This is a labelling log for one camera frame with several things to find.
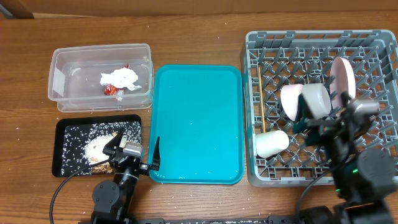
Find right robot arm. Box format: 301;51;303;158
293;92;397;224

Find white cup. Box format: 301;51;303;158
256;130;289;158

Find wooden chopstick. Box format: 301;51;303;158
257;65;266;133

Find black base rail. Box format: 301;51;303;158
137;215;300;224

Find teal serving tray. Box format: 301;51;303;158
148;65;244;185

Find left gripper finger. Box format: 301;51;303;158
151;136;160;171
103;128;124;156

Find grey dishwasher rack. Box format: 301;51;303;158
242;30;397;187

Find rice and food scraps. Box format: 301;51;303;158
60;121;142;177

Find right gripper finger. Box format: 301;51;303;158
293;94;311;134
340;91;353;121

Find pink plate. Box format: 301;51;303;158
329;57;356;109

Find black plastic tray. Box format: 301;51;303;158
52;114;141;177

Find clear plastic bin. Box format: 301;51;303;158
48;44;154;112

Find grey bowl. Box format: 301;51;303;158
302;83;331;119

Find small pink bowl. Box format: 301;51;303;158
280;84;303;121

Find white napkin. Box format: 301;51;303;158
99;67;141;91

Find red snack wrapper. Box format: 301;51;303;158
104;64;129;96

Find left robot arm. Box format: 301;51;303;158
90;130;160;223

